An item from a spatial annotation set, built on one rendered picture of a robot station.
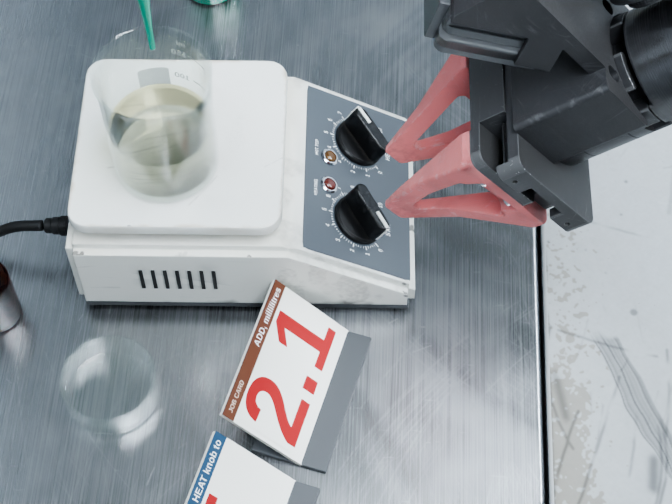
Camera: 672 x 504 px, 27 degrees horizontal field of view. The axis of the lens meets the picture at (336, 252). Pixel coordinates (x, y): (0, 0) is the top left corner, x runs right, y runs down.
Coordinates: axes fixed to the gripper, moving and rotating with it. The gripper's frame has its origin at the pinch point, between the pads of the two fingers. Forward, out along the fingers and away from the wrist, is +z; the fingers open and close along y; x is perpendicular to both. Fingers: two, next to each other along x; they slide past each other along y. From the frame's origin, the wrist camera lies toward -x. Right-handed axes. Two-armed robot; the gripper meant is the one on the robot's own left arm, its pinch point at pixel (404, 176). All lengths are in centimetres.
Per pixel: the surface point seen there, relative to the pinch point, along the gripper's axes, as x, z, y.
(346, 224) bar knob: 3.8, 7.2, -1.8
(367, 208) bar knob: 3.9, 5.8, -2.4
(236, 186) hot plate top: -2.7, 9.9, -2.1
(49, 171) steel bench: -4.4, 25.5, -9.0
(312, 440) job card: 6.7, 11.8, 9.5
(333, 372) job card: 7.4, 11.0, 5.1
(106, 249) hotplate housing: -5.6, 16.9, 0.9
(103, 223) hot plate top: -7.3, 15.4, 0.6
